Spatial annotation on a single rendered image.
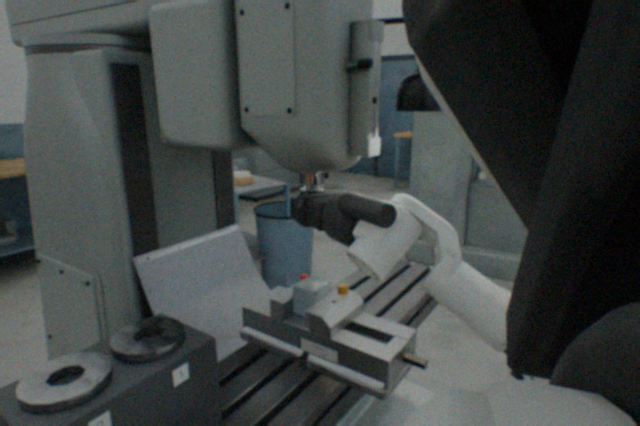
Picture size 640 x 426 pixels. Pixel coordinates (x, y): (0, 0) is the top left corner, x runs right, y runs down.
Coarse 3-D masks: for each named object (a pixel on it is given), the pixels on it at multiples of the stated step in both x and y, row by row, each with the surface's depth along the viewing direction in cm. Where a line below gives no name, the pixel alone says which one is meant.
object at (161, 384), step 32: (160, 320) 58; (96, 352) 50; (128, 352) 50; (160, 352) 51; (192, 352) 53; (32, 384) 45; (64, 384) 47; (96, 384) 45; (128, 384) 47; (160, 384) 50; (192, 384) 54; (0, 416) 43; (32, 416) 42; (64, 416) 42; (96, 416) 43; (128, 416) 47; (160, 416) 50; (192, 416) 55
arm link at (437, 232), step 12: (408, 204) 59; (420, 204) 59; (420, 216) 58; (432, 216) 58; (432, 228) 58; (444, 228) 57; (432, 240) 61; (444, 240) 57; (456, 240) 57; (432, 252) 62; (444, 252) 56; (456, 252) 56; (444, 264) 56; (456, 264) 55; (432, 276) 56; (444, 276) 55; (432, 288) 56
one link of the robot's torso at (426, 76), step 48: (432, 0) 13; (480, 0) 11; (528, 0) 13; (576, 0) 12; (432, 48) 14; (480, 48) 12; (528, 48) 11; (576, 48) 12; (480, 96) 14; (528, 96) 12; (480, 144) 17; (528, 144) 14; (528, 192) 17
